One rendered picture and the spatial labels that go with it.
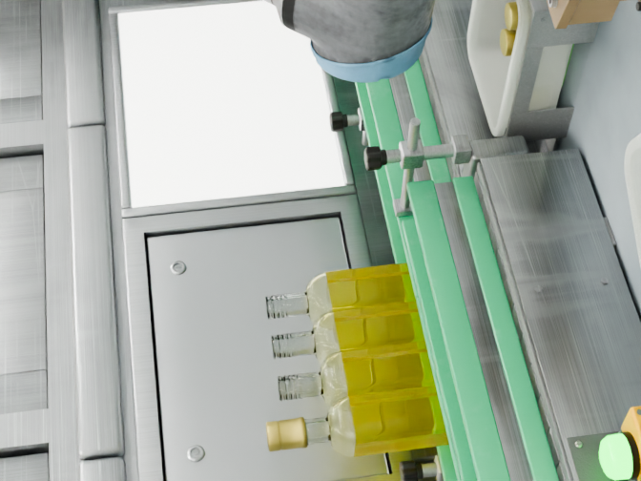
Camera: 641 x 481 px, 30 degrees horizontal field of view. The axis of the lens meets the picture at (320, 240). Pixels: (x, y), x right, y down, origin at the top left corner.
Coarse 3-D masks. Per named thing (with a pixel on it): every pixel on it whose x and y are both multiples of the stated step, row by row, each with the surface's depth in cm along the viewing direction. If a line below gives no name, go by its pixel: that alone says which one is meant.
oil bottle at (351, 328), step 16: (384, 304) 144; (400, 304) 144; (416, 304) 144; (320, 320) 143; (336, 320) 143; (352, 320) 143; (368, 320) 143; (384, 320) 143; (400, 320) 143; (416, 320) 143; (320, 336) 142; (336, 336) 141; (352, 336) 141; (368, 336) 141; (384, 336) 142; (400, 336) 142; (416, 336) 142; (320, 352) 142
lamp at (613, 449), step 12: (624, 432) 115; (600, 444) 116; (612, 444) 114; (624, 444) 114; (636, 444) 114; (600, 456) 115; (612, 456) 113; (624, 456) 113; (636, 456) 113; (612, 468) 113; (624, 468) 113; (636, 468) 113
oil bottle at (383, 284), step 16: (336, 272) 147; (352, 272) 147; (368, 272) 147; (384, 272) 147; (400, 272) 147; (320, 288) 146; (336, 288) 145; (352, 288) 146; (368, 288) 146; (384, 288) 146; (400, 288) 146; (320, 304) 144; (336, 304) 144; (352, 304) 144; (368, 304) 145
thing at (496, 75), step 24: (480, 0) 150; (504, 0) 150; (480, 24) 153; (504, 24) 153; (528, 24) 132; (480, 48) 155; (480, 72) 153; (504, 72) 153; (480, 96) 152; (504, 96) 141; (504, 120) 144
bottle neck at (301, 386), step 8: (280, 376) 140; (288, 376) 140; (296, 376) 140; (304, 376) 139; (312, 376) 139; (280, 384) 139; (288, 384) 139; (296, 384) 139; (304, 384) 139; (312, 384) 139; (280, 392) 138; (288, 392) 139; (296, 392) 139; (304, 392) 139; (312, 392) 139; (280, 400) 139
